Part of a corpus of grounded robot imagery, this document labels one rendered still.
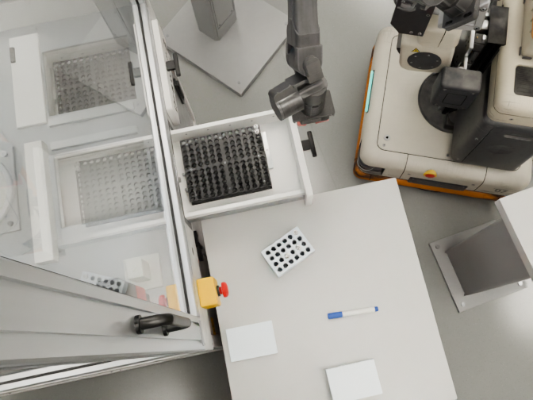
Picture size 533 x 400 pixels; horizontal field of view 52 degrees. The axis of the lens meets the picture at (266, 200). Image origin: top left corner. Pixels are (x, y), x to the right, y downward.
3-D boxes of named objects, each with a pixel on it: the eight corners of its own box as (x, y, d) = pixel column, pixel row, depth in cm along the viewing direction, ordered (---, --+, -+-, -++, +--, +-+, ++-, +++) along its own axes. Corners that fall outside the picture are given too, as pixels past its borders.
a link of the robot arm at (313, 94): (332, 86, 118) (319, 66, 120) (304, 101, 117) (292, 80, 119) (329, 101, 125) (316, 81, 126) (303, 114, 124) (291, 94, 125)
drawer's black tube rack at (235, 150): (260, 132, 155) (258, 124, 149) (272, 191, 151) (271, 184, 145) (183, 148, 155) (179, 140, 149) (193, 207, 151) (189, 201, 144)
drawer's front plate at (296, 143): (289, 110, 159) (289, 94, 148) (312, 205, 151) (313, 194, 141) (283, 112, 159) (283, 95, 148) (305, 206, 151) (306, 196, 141)
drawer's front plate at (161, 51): (165, 38, 166) (156, 17, 156) (180, 125, 159) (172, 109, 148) (159, 40, 166) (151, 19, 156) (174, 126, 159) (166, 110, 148)
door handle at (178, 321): (192, 314, 92) (168, 307, 74) (195, 330, 91) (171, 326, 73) (163, 321, 92) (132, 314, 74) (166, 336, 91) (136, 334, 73)
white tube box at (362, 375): (370, 358, 146) (373, 358, 141) (379, 391, 144) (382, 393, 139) (324, 368, 146) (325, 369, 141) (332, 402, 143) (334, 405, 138)
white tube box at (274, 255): (297, 228, 156) (297, 225, 152) (314, 252, 154) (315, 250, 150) (261, 254, 154) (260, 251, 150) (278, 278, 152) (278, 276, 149)
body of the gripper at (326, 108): (287, 100, 132) (288, 86, 125) (328, 92, 132) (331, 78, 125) (293, 125, 130) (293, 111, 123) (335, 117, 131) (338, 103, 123)
